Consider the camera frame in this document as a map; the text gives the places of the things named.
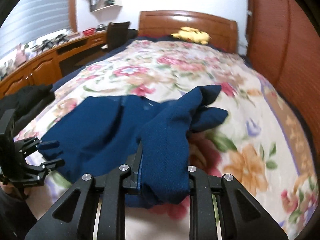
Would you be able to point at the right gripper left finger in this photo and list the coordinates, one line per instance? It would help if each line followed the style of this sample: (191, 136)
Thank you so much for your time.
(93, 206)

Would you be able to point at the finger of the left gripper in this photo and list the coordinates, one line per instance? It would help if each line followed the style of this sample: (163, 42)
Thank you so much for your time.
(53, 164)
(47, 145)

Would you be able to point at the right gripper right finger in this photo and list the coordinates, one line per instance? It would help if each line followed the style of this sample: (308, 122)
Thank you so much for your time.
(225, 202)

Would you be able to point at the navy blue suit jacket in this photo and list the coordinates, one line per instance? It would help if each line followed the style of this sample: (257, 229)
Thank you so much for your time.
(100, 133)

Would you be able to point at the left hand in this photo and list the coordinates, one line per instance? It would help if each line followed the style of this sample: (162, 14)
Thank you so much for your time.
(9, 192)

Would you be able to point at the floral bed blanket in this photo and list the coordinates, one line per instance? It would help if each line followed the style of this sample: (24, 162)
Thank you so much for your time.
(264, 141)

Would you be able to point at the wooden desk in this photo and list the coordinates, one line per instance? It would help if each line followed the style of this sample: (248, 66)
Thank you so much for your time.
(45, 68)

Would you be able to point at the red basket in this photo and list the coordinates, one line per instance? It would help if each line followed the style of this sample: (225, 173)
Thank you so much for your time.
(89, 32)

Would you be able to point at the dark wooden chair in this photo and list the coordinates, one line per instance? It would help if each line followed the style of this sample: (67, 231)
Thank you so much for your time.
(117, 35)

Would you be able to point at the window blind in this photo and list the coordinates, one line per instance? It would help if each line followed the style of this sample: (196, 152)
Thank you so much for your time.
(31, 19)

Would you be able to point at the yellow Pikachu plush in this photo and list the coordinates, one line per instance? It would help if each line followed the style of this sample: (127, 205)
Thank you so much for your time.
(192, 35)

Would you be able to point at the wooden headboard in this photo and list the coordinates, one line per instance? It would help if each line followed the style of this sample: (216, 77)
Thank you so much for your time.
(223, 32)

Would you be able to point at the wooden louvered wardrobe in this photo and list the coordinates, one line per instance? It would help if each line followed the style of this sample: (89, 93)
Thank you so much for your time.
(284, 48)

